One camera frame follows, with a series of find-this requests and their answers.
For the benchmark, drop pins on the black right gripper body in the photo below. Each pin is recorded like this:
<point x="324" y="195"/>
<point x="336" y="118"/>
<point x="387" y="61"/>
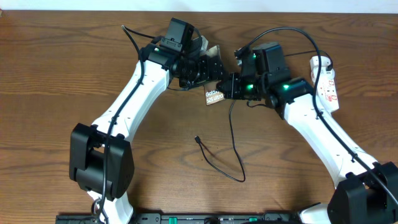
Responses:
<point x="248" y="88"/>

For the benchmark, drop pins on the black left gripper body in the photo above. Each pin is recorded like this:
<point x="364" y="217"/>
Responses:
<point x="197" y="72"/>

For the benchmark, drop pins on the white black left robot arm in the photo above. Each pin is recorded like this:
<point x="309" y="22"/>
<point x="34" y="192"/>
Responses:
<point x="101" y="161"/>

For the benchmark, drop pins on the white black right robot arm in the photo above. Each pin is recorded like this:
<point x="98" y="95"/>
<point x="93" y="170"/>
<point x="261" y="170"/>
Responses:
<point x="365" y="190"/>

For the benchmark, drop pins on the white power strip socket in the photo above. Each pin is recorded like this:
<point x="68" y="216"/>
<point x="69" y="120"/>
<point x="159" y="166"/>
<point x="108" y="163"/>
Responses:
<point x="326" y="88"/>

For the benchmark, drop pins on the black mounting rail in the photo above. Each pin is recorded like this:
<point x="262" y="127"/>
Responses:
<point x="149" y="218"/>

